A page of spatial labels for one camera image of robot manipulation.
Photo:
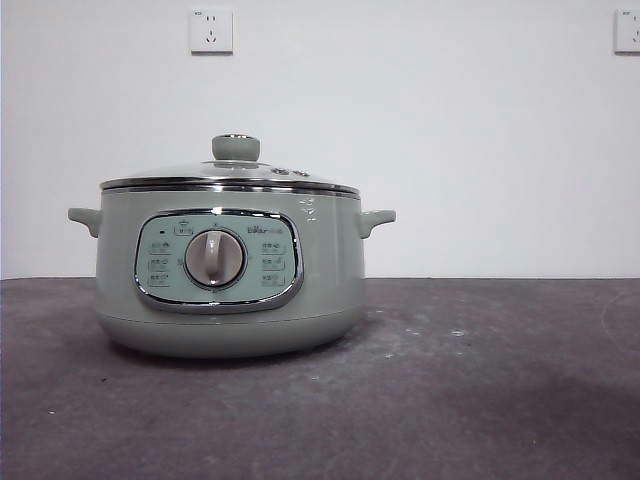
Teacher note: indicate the pale green electric cooking pot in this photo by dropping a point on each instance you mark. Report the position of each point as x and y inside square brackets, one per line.
[325, 275]

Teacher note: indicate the white wall socket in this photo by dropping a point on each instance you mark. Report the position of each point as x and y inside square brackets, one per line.
[211, 31]
[628, 31]

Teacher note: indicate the glass lid with green knob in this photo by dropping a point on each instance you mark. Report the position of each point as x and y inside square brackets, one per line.
[236, 147]

